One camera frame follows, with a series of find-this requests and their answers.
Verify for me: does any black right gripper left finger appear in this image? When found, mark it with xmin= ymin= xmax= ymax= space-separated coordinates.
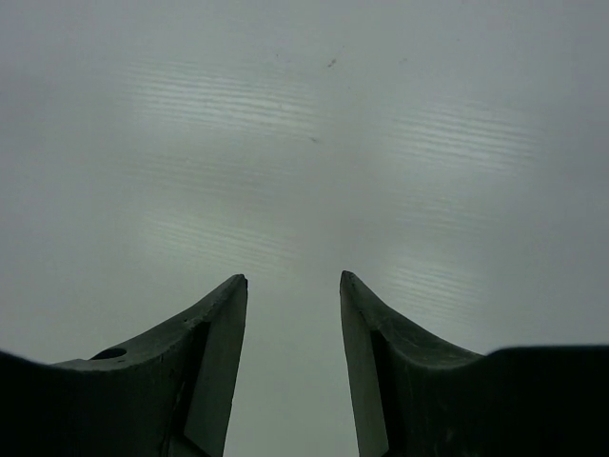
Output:
xmin=1 ymin=274 xmax=247 ymax=456

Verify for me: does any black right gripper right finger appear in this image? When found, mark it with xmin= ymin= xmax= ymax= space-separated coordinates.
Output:
xmin=340 ymin=271 xmax=608 ymax=456

